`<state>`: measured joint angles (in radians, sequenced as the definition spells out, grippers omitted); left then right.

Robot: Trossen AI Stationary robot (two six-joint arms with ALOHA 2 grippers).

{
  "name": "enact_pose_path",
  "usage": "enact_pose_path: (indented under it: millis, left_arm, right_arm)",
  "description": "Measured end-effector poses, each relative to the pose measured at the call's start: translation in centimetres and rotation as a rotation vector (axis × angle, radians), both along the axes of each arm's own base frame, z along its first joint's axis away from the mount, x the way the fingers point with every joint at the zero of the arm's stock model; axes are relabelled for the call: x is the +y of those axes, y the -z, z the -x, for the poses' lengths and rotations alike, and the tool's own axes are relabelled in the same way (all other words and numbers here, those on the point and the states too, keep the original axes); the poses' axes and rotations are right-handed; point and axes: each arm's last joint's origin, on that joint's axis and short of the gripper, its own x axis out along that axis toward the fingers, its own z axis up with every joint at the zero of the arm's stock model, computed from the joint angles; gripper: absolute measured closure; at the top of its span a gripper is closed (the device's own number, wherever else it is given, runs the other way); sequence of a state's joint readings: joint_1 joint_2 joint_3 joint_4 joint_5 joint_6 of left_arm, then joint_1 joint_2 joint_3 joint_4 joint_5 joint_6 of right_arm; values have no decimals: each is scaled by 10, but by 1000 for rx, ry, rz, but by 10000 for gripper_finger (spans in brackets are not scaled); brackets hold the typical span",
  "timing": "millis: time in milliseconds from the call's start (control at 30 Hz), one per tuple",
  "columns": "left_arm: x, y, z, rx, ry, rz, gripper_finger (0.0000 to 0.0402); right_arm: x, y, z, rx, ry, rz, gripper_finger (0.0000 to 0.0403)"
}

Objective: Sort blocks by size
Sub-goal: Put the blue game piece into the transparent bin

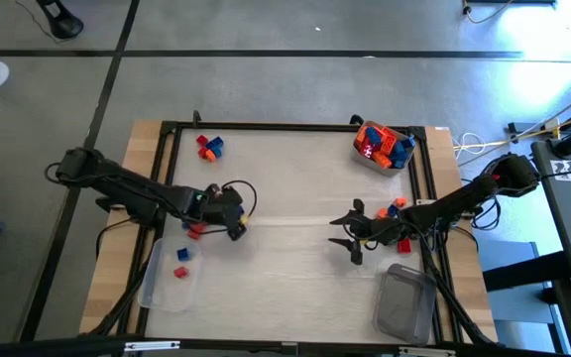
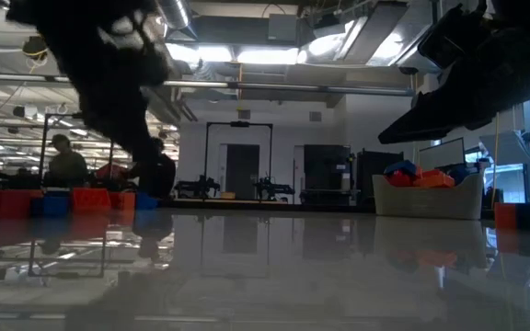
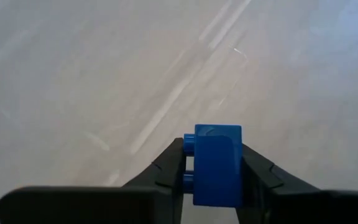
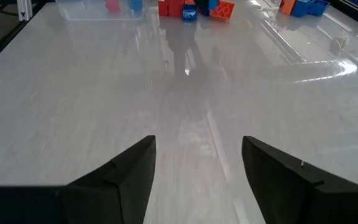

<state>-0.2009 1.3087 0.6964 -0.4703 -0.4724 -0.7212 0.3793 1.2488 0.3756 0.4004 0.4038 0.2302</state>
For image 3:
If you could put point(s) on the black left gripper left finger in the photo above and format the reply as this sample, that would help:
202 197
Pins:
104 205

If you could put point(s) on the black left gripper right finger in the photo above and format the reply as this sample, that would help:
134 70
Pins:
306 208

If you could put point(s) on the small blue block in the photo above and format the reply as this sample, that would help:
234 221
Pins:
216 168

